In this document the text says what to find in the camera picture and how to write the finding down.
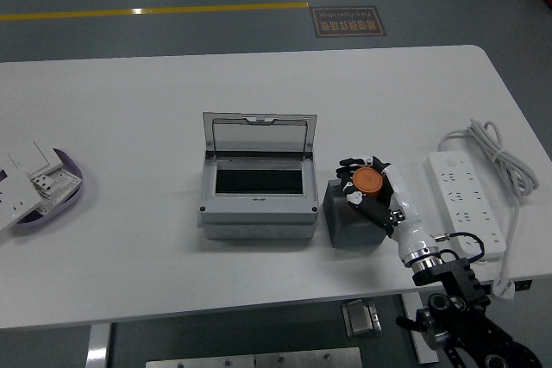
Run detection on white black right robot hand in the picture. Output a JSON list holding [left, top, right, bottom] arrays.
[[335, 153, 439, 266]]

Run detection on orange cylinder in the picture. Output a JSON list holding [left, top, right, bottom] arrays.
[[353, 166, 384, 199]]

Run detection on grey box with clear lid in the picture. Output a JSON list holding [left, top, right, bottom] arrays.
[[197, 111, 319, 240]]

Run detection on grey cube with round hole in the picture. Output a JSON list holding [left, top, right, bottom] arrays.
[[322, 178, 398, 249]]

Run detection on metal floor box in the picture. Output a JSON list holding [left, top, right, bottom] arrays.
[[342, 298, 383, 338]]

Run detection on white power strip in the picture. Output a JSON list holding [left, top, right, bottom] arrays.
[[424, 150, 508, 262]]

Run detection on white power plug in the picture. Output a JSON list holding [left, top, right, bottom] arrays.
[[491, 278, 517, 301]]

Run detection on white table leg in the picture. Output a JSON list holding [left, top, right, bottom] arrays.
[[85, 323, 112, 368], [400, 292, 440, 365]]

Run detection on yellow floor tape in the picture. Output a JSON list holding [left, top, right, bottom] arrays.
[[0, 1, 310, 22]]

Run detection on purple tray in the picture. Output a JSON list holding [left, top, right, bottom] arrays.
[[8, 147, 84, 226]]

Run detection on white perforated panel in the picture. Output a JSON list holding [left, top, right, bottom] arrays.
[[34, 167, 83, 214]]

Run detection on small white socket module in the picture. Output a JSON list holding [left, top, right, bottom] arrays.
[[28, 172, 60, 195]]

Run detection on large white socket panel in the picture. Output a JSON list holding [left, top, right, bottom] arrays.
[[0, 168, 44, 232]]

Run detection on white power strip cable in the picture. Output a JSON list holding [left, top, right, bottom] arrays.
[[437, 117, 540, 287]]

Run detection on metal base plate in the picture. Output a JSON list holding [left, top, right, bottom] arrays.
[[145, 346, 363, 368]]

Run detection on white switch panel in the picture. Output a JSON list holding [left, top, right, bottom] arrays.
[[7, 138, 61, 178]]

